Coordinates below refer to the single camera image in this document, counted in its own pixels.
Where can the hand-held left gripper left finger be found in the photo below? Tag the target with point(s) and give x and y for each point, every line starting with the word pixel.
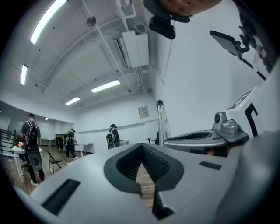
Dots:
pixel 92 188

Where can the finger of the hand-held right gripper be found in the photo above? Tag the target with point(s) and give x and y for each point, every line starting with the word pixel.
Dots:
pixel 197 143

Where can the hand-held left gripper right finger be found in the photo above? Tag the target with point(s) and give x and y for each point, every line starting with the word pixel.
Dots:
pixel 197 188

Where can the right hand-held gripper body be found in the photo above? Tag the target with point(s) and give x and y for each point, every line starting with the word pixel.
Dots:
pixel 267 113

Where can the black office chair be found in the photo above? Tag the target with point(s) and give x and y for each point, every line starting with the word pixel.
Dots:
pixel 156 137

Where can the tall tripod stand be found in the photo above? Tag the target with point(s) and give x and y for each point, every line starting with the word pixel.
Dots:
pixel 161 122

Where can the white table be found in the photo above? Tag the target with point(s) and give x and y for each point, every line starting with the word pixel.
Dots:
pixel 87 145
pixel 16 149

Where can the black folding chair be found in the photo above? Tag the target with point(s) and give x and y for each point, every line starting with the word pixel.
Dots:
pixel 53 162

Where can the short ceiling light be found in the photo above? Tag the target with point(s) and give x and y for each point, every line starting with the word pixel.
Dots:
pixel 105 86
pixel 24 74
pixel 72 100

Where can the dark metal railing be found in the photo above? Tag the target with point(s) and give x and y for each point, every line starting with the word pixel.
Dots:
pixel 6 140

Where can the white ceiling air conditioner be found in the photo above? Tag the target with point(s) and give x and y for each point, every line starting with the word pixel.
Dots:
pixel 135 48

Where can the person's face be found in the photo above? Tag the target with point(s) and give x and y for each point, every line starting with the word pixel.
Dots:
pixel 186 6

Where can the round ceiling fixture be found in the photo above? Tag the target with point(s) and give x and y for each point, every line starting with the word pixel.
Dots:
pixel 91 21

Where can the long ceiling light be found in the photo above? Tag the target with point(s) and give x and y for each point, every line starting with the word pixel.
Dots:
pixel 47 19

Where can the silver fisheye camera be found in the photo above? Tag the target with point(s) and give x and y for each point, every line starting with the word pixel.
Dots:
pixel 221 122

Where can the framed wall sign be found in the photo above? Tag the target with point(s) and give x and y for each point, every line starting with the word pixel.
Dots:
pixel 143 112

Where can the black clamp mount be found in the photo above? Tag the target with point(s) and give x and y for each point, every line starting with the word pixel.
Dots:
pixel 225 42

